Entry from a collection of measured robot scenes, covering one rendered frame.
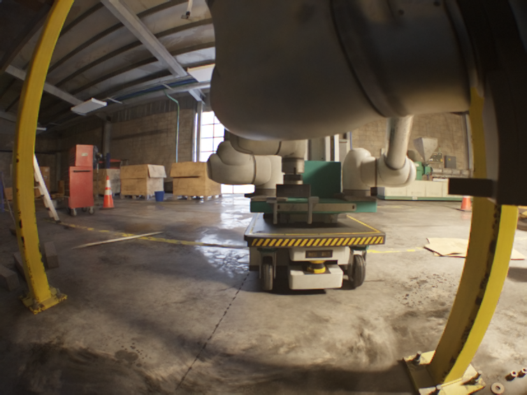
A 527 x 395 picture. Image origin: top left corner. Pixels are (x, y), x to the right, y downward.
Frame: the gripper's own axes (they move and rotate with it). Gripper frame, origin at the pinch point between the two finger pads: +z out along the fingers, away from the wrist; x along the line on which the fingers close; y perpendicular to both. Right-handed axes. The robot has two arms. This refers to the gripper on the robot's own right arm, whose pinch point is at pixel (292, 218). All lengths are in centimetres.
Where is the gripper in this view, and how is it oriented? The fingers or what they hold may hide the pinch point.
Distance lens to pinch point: 87.5
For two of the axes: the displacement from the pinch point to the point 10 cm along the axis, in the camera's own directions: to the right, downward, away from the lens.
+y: 0.4, -0.8, 10.0
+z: 0.0, 10.0, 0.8
